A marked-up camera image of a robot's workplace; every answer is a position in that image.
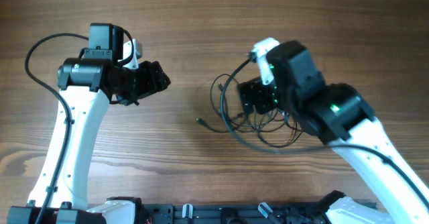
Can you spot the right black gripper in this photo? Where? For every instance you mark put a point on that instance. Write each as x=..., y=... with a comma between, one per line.
x=254, y=96

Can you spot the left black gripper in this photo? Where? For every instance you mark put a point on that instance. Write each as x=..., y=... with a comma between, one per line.
x=153, y=77

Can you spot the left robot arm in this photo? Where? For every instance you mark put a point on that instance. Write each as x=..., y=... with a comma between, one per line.
x=109, y=71

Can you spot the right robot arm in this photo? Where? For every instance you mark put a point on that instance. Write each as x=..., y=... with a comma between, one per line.
x=341, y=119

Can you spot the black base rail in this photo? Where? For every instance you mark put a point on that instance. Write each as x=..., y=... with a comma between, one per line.
x=231, y=214

